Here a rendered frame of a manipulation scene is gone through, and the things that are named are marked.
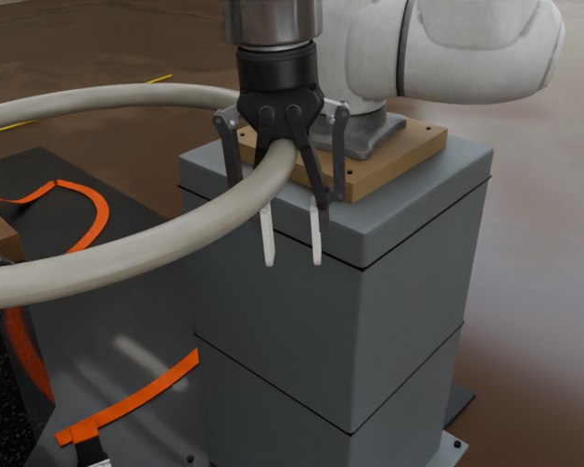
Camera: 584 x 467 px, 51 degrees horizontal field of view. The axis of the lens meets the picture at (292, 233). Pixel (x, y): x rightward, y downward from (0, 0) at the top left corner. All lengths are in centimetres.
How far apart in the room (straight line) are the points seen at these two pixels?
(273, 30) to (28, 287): 28
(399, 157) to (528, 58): 23
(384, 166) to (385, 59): 16
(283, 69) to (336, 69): 40
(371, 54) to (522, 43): 21
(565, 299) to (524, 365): 39
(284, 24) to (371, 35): 40
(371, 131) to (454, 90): 15
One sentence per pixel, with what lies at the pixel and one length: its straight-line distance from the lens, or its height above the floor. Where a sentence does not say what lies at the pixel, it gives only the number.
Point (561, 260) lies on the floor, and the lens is 242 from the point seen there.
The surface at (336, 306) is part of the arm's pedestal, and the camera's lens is 94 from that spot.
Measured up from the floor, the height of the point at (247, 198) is 100.
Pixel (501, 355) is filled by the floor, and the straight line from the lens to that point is 193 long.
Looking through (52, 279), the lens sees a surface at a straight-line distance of 46.
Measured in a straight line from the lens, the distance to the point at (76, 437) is 162.
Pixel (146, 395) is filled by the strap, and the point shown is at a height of 2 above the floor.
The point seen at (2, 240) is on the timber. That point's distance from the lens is 233.
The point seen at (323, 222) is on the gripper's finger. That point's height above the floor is 91.
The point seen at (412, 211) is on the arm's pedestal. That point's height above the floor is 78.
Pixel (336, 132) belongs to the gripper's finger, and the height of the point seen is 101.
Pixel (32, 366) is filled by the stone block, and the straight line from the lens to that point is 128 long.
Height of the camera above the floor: 124
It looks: 31 degrees down
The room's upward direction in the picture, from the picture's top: straight up
